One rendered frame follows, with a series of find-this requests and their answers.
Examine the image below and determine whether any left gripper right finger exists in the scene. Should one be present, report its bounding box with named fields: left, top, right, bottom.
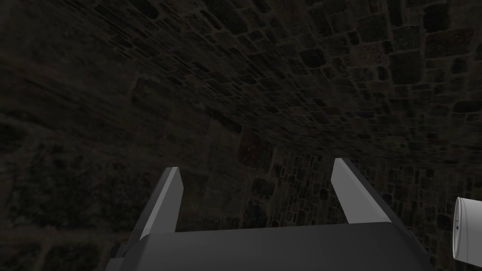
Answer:
left=330, top=158, right=411, bottom=233

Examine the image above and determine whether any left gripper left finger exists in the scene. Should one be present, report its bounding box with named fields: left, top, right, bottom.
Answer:
left=127, top=166, right=185, bottom=249

